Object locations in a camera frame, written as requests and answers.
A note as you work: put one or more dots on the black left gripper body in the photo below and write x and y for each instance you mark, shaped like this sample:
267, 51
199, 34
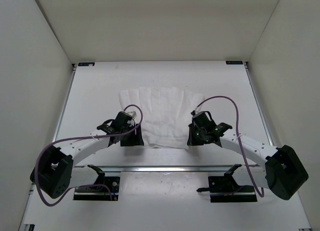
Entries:
131, 138

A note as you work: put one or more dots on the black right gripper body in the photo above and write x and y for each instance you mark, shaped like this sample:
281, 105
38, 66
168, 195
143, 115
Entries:
197, 136

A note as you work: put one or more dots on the white pleated skirt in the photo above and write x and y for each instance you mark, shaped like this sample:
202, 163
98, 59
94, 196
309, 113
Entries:
166, 114

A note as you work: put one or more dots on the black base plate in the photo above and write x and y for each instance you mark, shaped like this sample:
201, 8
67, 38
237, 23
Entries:
109, 191
223, 190

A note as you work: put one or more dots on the aluminium front table rail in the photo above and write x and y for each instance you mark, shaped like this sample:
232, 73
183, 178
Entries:
163, 169

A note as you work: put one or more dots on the right corner marker tag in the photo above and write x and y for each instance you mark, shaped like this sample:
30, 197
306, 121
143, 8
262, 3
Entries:
234, 62

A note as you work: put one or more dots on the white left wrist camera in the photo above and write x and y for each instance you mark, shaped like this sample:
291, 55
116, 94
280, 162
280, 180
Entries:
132, 115

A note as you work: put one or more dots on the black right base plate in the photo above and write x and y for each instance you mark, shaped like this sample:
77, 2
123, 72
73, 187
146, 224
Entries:
223, 190

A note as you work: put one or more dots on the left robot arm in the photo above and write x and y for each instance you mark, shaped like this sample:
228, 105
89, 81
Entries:
56, 171

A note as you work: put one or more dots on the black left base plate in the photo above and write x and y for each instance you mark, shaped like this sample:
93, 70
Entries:
109, 191

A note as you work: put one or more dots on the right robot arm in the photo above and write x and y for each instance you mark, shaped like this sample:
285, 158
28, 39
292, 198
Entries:
278, 169

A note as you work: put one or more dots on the left corner marker tag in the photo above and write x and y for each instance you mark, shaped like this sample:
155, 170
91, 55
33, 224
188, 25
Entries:
86, 64

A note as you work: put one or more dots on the corner marker tag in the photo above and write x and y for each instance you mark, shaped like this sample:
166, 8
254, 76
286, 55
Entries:
234, 62
86, 64

